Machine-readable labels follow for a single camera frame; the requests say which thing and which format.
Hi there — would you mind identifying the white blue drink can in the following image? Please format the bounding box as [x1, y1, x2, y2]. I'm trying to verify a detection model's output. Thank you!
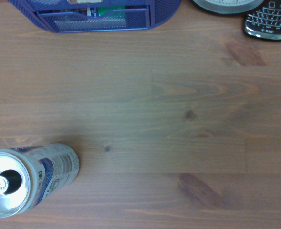
[0, 143, 80, 219]

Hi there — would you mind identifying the blue mesh desk organizer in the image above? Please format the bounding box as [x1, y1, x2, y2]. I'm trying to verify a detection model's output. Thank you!
[8, 0, 183, 34]

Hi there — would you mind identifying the green white packet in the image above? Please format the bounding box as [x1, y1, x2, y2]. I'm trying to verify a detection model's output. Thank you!
[86, 6, 127, 18]

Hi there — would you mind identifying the black twin-bell alarm clock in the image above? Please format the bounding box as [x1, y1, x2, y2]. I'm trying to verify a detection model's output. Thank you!
[190, 0, 266, 15]

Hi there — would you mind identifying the black keypad mobile phone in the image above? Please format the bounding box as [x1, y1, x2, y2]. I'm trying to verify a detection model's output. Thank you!
[243, 0, 281, 42]

